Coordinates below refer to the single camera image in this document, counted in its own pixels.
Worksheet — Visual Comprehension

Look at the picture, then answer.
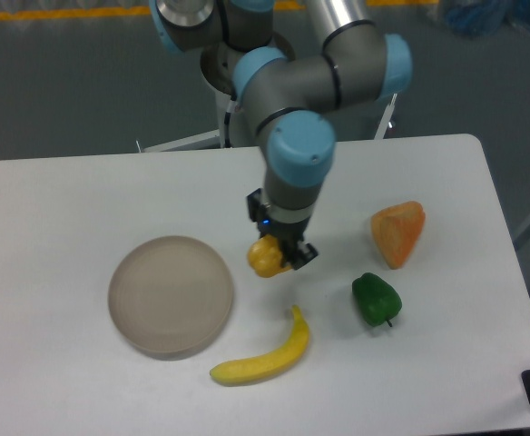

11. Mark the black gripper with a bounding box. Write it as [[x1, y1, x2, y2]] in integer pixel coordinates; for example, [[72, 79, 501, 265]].
[[246, 188, 317, 270]]

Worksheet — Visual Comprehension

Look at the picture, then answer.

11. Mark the yellow toy pepper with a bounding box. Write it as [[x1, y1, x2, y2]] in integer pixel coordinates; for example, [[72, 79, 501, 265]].
[[247, 234, 291, 278]]

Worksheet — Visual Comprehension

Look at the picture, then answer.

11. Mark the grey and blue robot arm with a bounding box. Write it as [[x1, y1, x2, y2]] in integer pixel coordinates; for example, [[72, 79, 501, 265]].
[[150, 1, 413, 278]]

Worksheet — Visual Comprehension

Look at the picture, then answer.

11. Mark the orange toy pepper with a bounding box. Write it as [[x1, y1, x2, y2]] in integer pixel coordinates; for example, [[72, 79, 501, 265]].
[[370, 201, 426, 269]]

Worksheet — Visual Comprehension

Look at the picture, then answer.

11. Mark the green toy pepper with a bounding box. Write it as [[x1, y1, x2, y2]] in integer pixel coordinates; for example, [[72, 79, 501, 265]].
[[351, 272, 402, 327]]

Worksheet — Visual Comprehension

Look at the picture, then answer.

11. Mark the beige round plate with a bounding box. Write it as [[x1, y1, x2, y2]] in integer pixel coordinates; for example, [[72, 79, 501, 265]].
[[108, 236, 234, 360]]

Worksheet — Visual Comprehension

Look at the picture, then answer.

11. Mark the yellow toy banana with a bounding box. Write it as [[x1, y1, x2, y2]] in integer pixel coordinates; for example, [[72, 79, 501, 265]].
[[209, 305, 310, 386]]

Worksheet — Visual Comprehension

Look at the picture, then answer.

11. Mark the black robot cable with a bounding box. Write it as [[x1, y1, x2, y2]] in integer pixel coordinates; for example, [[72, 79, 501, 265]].
[[221, 93, 240, 149]]

